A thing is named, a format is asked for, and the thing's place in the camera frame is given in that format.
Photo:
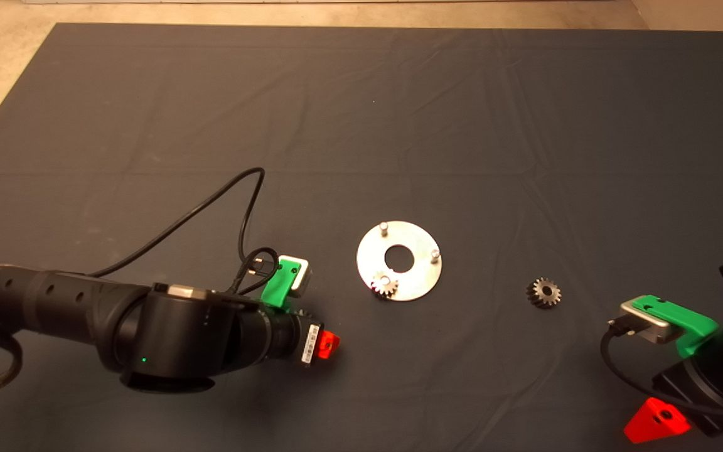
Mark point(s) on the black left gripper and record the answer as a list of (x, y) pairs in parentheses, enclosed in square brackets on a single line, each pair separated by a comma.
[(310, 344)]

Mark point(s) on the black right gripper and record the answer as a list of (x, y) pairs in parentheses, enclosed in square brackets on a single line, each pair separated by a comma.
[(700, 402)]

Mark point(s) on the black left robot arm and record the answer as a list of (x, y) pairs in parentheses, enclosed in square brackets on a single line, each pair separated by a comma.
[(160, 339)]

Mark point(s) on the round metal carrier plate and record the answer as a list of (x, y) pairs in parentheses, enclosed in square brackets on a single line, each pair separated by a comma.
[(421, 276)]

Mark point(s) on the dark grey table cloth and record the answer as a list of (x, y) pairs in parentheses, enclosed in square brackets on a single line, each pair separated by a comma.
[(462, 125)]

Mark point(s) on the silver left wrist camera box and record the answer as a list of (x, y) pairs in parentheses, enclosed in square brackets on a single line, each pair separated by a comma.
[(302, 276)]

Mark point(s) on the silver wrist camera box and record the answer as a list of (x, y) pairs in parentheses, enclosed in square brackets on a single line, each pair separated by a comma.
[(650, 323), (302, 276)]

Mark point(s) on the green left camera mount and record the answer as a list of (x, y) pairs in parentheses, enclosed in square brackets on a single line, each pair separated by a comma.
[(280, 285)]

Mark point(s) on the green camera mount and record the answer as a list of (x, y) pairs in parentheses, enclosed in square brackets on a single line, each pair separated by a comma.
[(691, 323), (280, 285)]

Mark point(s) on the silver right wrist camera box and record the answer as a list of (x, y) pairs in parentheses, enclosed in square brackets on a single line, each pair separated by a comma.
[(650, 323)]

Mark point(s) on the green right camera mount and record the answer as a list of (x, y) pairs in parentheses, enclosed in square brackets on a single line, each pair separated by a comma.
[(691, 323)]

